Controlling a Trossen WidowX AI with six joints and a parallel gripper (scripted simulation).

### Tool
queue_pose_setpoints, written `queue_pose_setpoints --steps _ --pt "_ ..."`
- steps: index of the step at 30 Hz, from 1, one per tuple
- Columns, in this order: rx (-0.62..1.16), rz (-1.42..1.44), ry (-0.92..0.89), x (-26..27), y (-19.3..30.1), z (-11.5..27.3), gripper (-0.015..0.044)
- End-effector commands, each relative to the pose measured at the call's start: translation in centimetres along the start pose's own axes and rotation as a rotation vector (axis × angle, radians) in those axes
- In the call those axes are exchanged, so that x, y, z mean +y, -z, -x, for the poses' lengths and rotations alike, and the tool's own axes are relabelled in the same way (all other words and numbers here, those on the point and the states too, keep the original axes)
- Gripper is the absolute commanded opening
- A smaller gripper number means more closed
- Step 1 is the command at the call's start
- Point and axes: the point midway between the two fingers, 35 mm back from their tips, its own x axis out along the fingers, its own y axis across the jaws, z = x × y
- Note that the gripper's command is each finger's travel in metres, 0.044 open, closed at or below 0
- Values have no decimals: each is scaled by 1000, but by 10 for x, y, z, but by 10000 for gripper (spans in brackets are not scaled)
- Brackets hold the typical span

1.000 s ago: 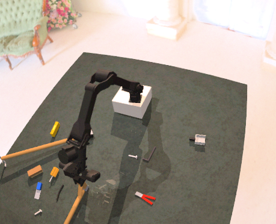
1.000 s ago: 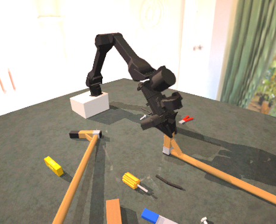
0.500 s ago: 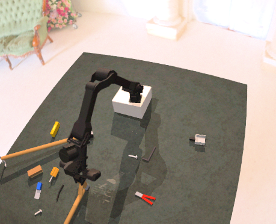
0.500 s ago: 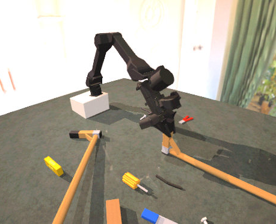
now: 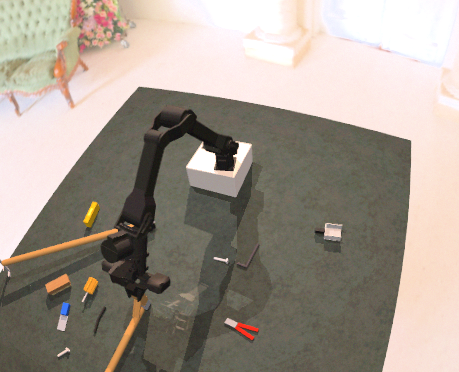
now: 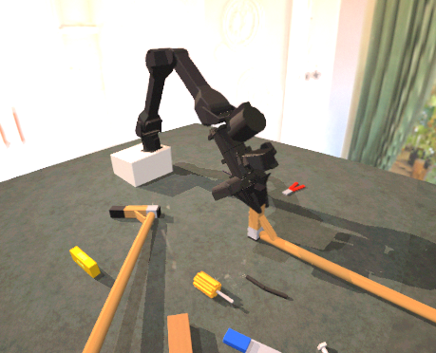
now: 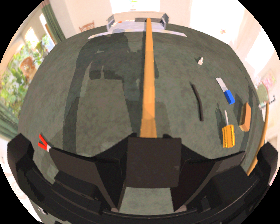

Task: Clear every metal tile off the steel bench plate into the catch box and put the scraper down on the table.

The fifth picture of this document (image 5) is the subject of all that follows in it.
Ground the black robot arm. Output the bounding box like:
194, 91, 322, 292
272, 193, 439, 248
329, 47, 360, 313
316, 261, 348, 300
100, 105, 239, 287

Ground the orange flat bar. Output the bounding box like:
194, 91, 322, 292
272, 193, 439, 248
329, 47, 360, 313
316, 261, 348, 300
45, 274, 71, 295

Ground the yellow-handled screwdriver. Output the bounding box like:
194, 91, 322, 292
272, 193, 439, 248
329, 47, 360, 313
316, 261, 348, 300
82, 277, 98, 302

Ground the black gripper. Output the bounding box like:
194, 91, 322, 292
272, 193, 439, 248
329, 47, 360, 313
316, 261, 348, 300
102, 252, 170, 302

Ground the yellow rectangular block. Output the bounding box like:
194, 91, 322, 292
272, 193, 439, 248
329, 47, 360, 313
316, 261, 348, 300
83, 202, 100, 227

